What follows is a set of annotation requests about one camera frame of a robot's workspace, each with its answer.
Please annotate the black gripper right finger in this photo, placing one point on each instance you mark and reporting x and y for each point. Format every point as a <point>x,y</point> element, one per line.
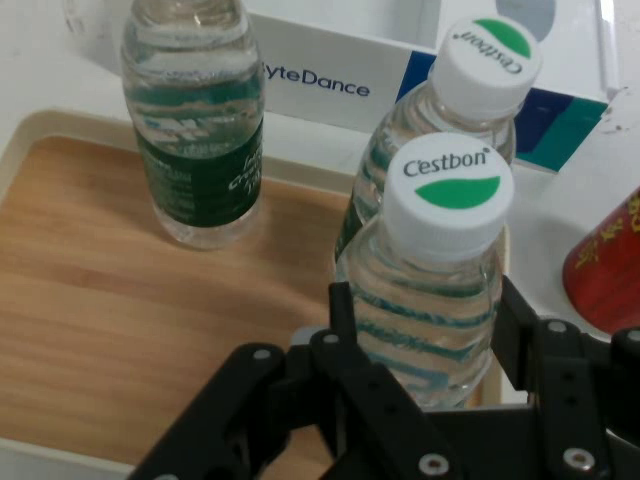
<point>570,380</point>

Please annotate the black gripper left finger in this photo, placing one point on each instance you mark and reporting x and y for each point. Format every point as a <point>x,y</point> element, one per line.
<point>310,415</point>

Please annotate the clear water bottle green label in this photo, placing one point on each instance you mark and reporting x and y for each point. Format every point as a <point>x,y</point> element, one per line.
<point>485,60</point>
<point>195,150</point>
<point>440,280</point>

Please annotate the red drink can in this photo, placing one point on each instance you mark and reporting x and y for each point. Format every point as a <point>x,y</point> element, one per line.
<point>610,270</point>

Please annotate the wooden tray cream rim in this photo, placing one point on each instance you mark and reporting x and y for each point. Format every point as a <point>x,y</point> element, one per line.
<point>125,300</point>

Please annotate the white blue cardboard box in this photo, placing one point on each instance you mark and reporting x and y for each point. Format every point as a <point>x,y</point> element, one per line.
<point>320,65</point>

